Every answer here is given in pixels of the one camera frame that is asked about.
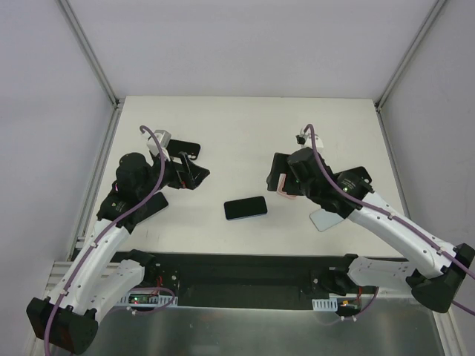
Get black phone case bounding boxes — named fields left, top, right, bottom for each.
left=335, top=166, right=373, bottom=197
left=167, top=139, right=201, bottom=161

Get dark phone grey frame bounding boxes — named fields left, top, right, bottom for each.
left=131, top=192, right=168, bottom=225

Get blue phone black screen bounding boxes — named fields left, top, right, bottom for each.
left=223, top=196, right=268, bottom=220

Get pink phone case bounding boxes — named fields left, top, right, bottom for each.
left=277, top=174, right=296, bottom=200

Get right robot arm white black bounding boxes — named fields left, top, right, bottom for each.
left=266, top=148, right=474, bottom=313

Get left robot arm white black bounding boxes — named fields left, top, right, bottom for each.
left=26, top=153, right=210, bottom=355

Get light blue phone face-down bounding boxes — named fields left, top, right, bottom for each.
left=309, top=209, right=344, bottom=232

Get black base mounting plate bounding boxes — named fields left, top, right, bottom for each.
left=70, top=250, right=376, bottom=309

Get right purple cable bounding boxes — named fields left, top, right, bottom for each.
left=303, top=123, right=475, bottom=316

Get purple cable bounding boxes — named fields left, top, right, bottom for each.
left=43, top=125, right=166, bottom=356
left=303, top=123, right=475, bottom=316

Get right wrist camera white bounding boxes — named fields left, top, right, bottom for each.
left=296, top=128, right=324, bottom=150

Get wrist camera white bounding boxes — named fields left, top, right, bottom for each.
left=147, top=130, right=171, bottom=161
left=296, top=128, right=324, bottom=150

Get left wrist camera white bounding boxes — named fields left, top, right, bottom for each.
left=147, top=130, right=171, bottom=161

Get left white cable duct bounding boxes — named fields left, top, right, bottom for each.
left=116, top=291, right=178, bottom=308

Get white cable duct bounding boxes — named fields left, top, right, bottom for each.
left=312, top=297, right=338, bottom=312
left=116, top=291, right=178, bottom=308

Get right white cable duct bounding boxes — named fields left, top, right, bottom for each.
left=312, top=297, right=338, bottom=312

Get right aluminium frame post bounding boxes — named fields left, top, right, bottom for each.
left=373, top=0, right=448, bottom=112

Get aluminium frame post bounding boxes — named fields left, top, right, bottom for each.
left=56, top=0, right=121, bottom=108
left=373, top=0, right=448, bottom=112

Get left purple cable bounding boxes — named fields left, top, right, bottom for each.
left=43, top=125, right=166, bottom=356

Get left aluminium frame post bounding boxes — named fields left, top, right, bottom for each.
left=56, top=0, right=121, bottom=108

